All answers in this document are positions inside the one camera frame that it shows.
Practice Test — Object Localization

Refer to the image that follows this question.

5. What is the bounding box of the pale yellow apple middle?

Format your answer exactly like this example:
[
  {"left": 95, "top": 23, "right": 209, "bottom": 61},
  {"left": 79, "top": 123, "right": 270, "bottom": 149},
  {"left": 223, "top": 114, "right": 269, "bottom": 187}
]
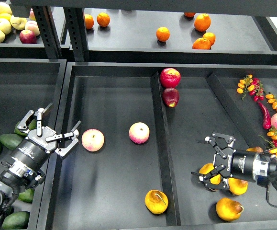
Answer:
[{"left": 0, "top": 18, "right": 12, "bottom": 35}]

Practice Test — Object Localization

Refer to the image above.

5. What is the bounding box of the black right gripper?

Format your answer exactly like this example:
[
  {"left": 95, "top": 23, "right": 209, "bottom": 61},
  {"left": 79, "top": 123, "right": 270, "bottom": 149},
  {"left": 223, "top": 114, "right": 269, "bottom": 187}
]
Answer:
[{"left": 191, "top": 132, "right": 270, "bottom": 191}]

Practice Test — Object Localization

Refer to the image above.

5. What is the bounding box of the dark green avocado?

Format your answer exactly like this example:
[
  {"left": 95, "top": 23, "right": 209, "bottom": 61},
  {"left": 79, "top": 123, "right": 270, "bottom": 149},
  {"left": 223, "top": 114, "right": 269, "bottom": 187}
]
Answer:
[{"left": 18, "top": 188, "right": 34, "bottom": 204}]

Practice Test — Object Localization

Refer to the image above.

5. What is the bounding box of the orange behind right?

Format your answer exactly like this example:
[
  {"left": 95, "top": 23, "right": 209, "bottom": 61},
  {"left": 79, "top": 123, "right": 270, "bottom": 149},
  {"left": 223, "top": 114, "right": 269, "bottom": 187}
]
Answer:
[{"left": 202, "top": 32, "right": 216, "bottom": 46}]

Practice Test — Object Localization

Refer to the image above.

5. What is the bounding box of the yellow apple with stem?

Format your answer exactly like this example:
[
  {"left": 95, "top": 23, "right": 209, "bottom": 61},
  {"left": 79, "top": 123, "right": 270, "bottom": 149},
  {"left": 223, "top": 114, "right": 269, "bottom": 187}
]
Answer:
[{"left": 10, "top": 15, "right": 27, "bottom": 31}]

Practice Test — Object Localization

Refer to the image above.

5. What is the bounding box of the yellow pear with brown top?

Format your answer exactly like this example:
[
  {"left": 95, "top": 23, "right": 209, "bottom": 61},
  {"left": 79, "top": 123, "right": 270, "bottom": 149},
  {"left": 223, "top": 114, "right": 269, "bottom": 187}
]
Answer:
[{"left": 246, "top": 146, "right": 264, "bottom": 153}]

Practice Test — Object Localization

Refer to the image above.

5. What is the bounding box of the orange tomato bunch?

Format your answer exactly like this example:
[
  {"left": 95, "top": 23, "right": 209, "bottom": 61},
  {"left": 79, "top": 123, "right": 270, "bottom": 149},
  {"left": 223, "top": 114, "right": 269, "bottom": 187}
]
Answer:
[{"left": 265, "top": 93, "right": 277, "bottom": 112}]

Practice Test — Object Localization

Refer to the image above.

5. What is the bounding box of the pink apple left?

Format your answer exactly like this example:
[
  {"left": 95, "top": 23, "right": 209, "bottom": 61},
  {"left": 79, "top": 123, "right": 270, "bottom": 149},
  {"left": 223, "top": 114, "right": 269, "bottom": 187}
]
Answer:
[{"left": 81, "top": 129, "right": 104, "bottom": 152}]

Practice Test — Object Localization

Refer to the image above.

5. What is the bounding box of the dark avocado middle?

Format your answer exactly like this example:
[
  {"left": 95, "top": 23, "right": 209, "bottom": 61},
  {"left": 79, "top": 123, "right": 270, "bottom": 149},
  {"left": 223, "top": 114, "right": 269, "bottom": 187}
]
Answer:
[{"left": 0, "top": 133, "right": 23, "bottom": 150}]

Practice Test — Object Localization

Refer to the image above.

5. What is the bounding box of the orange front right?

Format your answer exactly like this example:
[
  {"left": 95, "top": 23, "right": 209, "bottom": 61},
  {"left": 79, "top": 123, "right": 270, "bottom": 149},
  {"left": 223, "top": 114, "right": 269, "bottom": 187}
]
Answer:
[{"left": 192, "top": 37, "right": 211, "bottom": 50}]

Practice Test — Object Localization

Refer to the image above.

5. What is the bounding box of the avocado bottom right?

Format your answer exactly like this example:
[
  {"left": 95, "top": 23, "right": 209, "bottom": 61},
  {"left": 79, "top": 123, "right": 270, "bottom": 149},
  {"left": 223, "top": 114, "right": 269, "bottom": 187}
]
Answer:
[{"left": 1, "top": 211, "right": 30, "bottom": 230}]

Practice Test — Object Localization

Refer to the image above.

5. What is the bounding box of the green avocado top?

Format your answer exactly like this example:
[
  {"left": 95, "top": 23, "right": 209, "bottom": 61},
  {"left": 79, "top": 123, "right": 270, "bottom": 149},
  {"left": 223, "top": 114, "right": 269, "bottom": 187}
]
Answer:
[{"left": 14, "top": 119, "right": 36, "bottom": 137}]

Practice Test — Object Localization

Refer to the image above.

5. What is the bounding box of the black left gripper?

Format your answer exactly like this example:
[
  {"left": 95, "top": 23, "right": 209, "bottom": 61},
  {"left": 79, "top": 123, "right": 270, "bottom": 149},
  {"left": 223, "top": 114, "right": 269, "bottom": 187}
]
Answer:
[{"left": 9, "top": 103, "right": 81, "bottom": 173}]

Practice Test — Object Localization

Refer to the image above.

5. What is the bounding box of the black perforated shelf post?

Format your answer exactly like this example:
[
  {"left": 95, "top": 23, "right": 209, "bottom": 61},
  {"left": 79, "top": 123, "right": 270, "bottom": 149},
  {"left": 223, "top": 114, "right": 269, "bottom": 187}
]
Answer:
[{"left": 63, "top": 7, "right": 89, "bottom": 62}]

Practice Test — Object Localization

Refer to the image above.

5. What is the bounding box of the black left tray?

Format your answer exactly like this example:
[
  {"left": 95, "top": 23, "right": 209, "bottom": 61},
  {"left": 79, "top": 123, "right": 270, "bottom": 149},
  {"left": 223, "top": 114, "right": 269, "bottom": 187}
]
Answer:
[{"left": 0, "top": 58, "right": 66, "bottom": 230}]

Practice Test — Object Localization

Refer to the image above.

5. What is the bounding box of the yellow pear under arm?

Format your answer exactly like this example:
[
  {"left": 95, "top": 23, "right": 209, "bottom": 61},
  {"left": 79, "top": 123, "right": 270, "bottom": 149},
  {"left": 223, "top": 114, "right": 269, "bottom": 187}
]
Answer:
[{"left": 228, "top": 178, "right": 248, "bottom": 196}]

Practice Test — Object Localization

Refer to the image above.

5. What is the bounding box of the yellow pear bottom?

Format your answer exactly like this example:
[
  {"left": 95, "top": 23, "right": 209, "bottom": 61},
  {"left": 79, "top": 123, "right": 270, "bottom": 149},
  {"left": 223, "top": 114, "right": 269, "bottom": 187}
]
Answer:
[{"left": 216, "top": 197, "right": 244, "bottom": 221}]

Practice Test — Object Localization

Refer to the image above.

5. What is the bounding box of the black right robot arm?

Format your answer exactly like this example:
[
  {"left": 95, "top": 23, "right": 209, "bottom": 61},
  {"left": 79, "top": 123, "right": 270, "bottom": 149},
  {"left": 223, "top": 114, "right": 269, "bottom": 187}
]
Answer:
[{"left": 191, "top": 132, "right": 277, "bottom": 208}]

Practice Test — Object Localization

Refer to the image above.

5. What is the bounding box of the cherry tomato bunch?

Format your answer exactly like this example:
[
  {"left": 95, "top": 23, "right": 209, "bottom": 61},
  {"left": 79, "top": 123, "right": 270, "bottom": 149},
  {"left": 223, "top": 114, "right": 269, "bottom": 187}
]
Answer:
[
  {"left": 236, "top": 74, "right": 264, "bottom": 102},
  {"left": 259, "top": 126, "right": 277, "bottom": 157}
]

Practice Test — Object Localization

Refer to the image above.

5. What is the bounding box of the yellow pear left of pile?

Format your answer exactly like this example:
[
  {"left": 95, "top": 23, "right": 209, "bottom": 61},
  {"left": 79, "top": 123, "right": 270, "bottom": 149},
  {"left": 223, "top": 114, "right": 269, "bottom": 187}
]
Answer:
[{"left": 199, "top": 163, "right": 221, "bottom": 185}]

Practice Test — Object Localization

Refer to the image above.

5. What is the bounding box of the red apple on shelf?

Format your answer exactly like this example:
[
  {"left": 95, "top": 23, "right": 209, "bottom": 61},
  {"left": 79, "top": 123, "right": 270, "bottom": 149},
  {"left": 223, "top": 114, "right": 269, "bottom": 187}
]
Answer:
[{"left": 19, "top": 29, "right": 37, "bottom": 44}]

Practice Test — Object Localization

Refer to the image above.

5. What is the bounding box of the pink apple centre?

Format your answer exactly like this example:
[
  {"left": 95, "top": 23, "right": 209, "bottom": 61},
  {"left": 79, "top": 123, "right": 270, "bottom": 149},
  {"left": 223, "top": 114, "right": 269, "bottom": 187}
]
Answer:
[{"left": 129, "top": 122, "right": 150, "bottom": 144}]

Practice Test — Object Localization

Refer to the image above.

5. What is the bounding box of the pink peach on shelf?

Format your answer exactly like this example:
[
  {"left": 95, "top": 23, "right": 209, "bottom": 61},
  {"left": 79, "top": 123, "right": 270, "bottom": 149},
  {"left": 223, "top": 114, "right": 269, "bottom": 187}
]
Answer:
[{"left": 25, "top": 21, "right": 40, "bottom": 36}]

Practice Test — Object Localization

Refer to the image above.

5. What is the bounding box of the cherry tomato bunch bottom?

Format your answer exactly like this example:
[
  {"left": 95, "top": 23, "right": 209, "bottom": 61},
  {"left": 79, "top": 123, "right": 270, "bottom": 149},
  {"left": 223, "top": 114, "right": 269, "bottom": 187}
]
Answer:
[{"left": 259, "top": 126, "right": 277, "bottom": 157}]

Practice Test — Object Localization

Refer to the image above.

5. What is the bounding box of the black centre divided tray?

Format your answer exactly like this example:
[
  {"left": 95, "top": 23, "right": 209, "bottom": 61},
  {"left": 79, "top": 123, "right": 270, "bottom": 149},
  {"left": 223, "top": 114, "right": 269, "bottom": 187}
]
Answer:
[{"left": 52, "top": 63, "right": 277, "bottom": 230}]

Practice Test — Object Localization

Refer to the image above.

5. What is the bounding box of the cherry tomato bunch top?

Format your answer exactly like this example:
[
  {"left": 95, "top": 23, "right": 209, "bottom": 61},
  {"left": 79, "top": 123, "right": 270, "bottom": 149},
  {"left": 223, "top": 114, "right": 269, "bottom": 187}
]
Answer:
[{"left": 236, "top": 74, "right": 264, "bottom": 102}]

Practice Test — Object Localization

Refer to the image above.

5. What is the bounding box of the yellow lemon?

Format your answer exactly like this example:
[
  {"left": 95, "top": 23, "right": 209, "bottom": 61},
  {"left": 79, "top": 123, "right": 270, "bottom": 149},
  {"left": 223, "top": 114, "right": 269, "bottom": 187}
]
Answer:
[{"left": 0, "top": 13, "right": 11, "bottom": 22}]

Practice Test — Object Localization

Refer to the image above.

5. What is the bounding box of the pink apple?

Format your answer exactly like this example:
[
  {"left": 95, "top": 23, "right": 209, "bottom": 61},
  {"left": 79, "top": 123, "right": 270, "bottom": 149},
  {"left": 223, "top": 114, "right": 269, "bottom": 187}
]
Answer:
[
  {"left": 81, "top": 129, "right": 104, "bottom": 152},
  {"left": 129, "top": 122, "right": 150, "bottom": 144}
]

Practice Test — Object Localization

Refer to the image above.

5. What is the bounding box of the bright red apple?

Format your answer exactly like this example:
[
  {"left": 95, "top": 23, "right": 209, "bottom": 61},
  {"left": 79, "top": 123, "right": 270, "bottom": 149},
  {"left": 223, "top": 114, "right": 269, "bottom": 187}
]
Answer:
[{"left": 160, "top": 68, "right": 181, "bottom": 88}]

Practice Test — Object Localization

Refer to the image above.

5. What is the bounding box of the black upper left shelf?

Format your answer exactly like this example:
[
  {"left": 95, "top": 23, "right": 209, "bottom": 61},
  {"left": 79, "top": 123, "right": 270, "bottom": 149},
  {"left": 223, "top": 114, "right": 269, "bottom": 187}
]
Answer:
[{"left": 0, "top": 6, "right": 67, "bottom": 59}]

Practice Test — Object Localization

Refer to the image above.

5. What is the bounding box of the yellow orange pear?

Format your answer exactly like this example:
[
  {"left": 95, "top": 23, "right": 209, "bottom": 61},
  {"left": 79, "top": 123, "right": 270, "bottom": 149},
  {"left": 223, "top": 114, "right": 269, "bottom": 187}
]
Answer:
[{"left": 144, "top": 189, "right": 168, "bottom": 215}]

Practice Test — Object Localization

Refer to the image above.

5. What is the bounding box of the red chili pepper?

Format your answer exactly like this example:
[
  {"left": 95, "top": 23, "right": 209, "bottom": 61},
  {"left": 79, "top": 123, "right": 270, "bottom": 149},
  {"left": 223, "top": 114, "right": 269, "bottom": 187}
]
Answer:
[{"left": 258, "top": 102, "right": 271, "bottom": 129}]

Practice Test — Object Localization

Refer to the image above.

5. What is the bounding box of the dark red apple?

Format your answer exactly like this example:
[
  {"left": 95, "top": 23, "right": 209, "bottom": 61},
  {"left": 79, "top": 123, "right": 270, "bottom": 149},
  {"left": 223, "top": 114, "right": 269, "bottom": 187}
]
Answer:
[{"left": 162, "top": 87, "right": 179, "bottom": 108}]

